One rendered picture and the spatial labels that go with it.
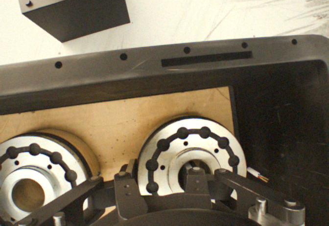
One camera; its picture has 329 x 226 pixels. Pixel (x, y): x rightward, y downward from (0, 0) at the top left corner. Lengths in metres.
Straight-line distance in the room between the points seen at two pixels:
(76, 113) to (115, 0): 0.17
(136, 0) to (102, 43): 0.11
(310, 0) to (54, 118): 0.55
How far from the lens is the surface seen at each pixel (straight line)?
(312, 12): 0.52
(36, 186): 0.22
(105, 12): 0.30
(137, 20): 0.35
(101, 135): 0.18
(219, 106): 0.19
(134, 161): 0.16
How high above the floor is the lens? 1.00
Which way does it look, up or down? 85 degrees down
